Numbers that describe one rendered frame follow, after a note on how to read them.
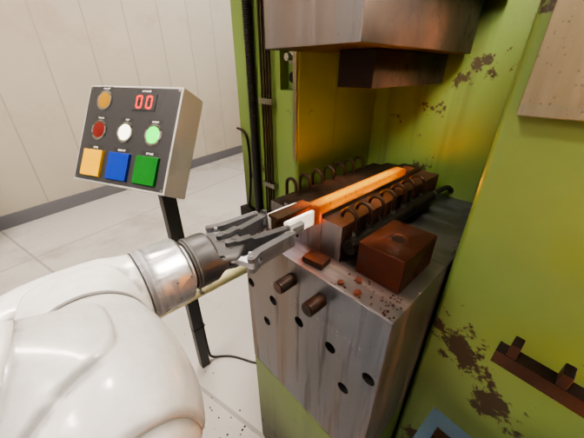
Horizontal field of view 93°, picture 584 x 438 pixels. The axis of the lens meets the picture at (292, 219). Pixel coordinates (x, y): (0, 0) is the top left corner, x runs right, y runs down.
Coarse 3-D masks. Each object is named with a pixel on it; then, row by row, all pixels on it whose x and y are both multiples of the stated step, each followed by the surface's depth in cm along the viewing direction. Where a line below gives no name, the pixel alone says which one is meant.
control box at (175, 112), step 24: (96, 96) 80; (120, 96) 77; (144, 96) 74; (168, 96) 72; (192, 96) 73; (96, 120) 79; (120, 120) 76; (144, 120) 74; (168, 120) 71; (192, 120) 75; (96, 144) 79; (120, 144) 76; (144, 144) 73; (168, 144) 71; (192, 144) 76; (168, 168) 70; (168, 192) 71
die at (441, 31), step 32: (288, 0) 42; (320, 0) 38; (352, 0) 35; (384, 0) 37; (416, 0) 41; (448, 0) 48; (480, 0) 56; (288, 32) 44; (320, 32) 40; (352, 32) 37; (384, 32) 39; (416, 32) 44; (448, 32) 52
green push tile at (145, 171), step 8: (136, 160) 73; (144, 160) 72; (152, 160) 71; (136, 168) 72; (144, 168) 72; (152, 168) 71; (136, 176) 72; (144, 176) 71; (152, 176) 71; (144, 184) 71; (152, 184) 71
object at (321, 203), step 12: (396, 168) 74; (372, 180) 66; (384, 180) 67; (336, 192) 59; (348, 192) 59; (360, 192) 61; (300, 204) 51; (312, 204) 53; (324, 204) 54; (276, 216) 47; (288, 216) 48
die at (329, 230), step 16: (336, 176) 76; (352, 176) 73; (368, 176) 73; (400, 176) 70; (432, 176) 73; (304, 192) 67; (320, 192) 64; (368, 192) 62; (400, 192) 63; (416, 192) 68; (272, 208) 63; (336, 208) 55; (352, 208) 56; (320, 224) 53; (336, 224) 50; (352, 224) 51; (304, 240) 58; (320, 240) 55; (336, 240) 51; (336, 256) 53
